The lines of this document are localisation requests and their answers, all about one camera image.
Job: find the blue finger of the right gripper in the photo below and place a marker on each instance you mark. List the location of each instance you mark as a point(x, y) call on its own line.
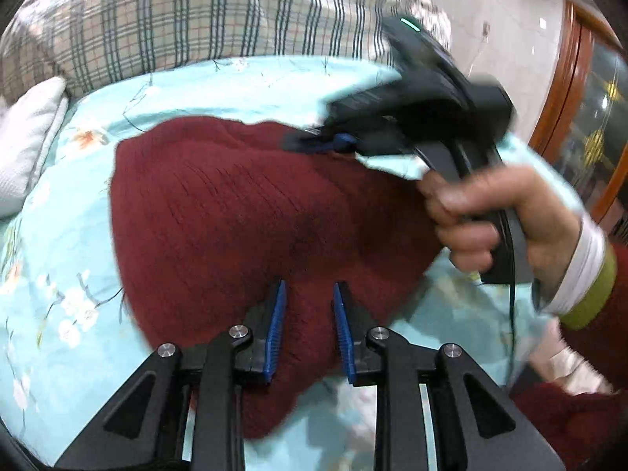
point(337, 143)

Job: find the person's right hand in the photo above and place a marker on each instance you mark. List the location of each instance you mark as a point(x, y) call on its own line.
point(552, 230)

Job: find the dark red knit sweater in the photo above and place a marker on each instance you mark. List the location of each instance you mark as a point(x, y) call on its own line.
point(206, 213)

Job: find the white pillow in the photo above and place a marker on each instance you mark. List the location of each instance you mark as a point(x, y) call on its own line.
point(27, 132)

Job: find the beige plaid quilt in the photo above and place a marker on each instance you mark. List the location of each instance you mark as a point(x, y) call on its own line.
point(94, 43)

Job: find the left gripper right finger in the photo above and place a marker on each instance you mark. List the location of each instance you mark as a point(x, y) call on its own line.
point(443, 393)

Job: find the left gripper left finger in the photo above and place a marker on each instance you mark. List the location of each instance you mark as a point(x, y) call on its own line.
point(181, 409)

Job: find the wooden glass cabinet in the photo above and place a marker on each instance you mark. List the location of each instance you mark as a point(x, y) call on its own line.
point(582, 130)

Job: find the right forearm red sleeve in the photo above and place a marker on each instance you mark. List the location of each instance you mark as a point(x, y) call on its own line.
point(591, 304)

